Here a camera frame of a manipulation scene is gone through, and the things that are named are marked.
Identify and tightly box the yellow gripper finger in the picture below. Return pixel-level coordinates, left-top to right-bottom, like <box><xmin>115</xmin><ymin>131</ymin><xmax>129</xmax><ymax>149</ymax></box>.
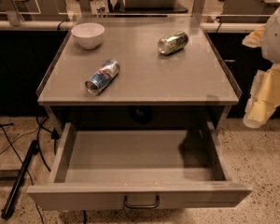
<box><xmin>243</xmin><ymin>63</ymin><xmax>280</xmax><ymax>128</ymax></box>
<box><xmin>243</xmin><ymin>25</ymin><xmax>266</xmax><ymax>48</ymax></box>

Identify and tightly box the blue silver redbull can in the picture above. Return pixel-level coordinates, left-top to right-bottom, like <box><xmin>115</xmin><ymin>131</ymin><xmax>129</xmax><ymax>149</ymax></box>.
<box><xmin>85</xmin><ymin>59</ymin><xmax>119</xmax><ymax>95</ymax></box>

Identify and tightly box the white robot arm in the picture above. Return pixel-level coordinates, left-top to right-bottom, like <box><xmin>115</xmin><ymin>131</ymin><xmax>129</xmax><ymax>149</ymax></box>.
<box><xmin>243</xmin><ymin>7</ymin><xmax>280</xmax><ymax>128</ymax></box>

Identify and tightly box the green soda can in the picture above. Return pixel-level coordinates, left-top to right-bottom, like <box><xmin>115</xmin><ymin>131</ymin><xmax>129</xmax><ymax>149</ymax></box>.
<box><xmin>158</xmin><ymin>31</ymin><xmax>189</xmax><ymax>55</ymax></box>

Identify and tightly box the grey open top drawer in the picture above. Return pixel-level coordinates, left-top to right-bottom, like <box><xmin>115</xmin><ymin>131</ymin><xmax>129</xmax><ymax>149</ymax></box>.
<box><xmin>27</xmin><ymin>124</ymin><xmax>252</xmax><ymax>210</ymax></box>

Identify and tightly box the silver hp laptop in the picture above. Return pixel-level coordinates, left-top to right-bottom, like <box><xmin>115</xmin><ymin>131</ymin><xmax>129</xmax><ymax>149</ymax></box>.
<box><xmin>114</xmin><ymin>0</ymin><xmax>188</xmax><ymax>13</ymax></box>

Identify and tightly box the grey cabinet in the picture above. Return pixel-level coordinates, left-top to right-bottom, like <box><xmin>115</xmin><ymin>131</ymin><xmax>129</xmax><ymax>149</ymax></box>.
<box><xmin>35</xmin><ymin>16</ymin><xmax>243</xmax><ymax>135</ymax></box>

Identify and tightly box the clear water bottle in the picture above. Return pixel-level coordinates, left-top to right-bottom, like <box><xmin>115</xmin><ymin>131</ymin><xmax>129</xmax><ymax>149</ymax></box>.
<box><xmin>95</xmin><ymin>0</ymin><xmax>106</xmax><ymax>18</ymax></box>

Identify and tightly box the white ceramic bowl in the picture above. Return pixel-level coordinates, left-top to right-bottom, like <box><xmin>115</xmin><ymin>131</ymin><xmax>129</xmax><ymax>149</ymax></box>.
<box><xmin>71</xmin><ymin>22</ymin><xmax>105</xmax><ymax>49</ymax></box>

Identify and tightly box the black bar on floor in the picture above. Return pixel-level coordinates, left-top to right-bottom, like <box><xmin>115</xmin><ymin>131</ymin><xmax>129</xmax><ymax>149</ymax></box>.
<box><xmin>1</xmin><ymin>140</ymin><xmax>37</xmax><ymax>219</ymax></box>

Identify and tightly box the clear acrylic barrier panel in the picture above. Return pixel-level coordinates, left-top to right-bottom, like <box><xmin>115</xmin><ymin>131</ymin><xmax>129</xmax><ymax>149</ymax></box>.
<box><xmin>0</xmin><ymin>0</ymin><xmax>280</xmax><ymax>26</ymax></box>

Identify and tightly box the dark metal drawer handle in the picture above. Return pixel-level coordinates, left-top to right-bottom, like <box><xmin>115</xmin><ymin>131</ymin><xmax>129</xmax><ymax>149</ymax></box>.
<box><xmin>123</xmin><ymin>195</ymin><xmax>161</xmax><ymax>210</ymax></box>

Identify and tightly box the black floor cable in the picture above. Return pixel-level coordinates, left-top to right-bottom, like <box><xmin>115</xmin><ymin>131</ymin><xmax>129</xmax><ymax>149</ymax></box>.
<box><xmin>0</xmin><ymin>115</ymin><xmax>59</xmax><ymax>224</ymax></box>

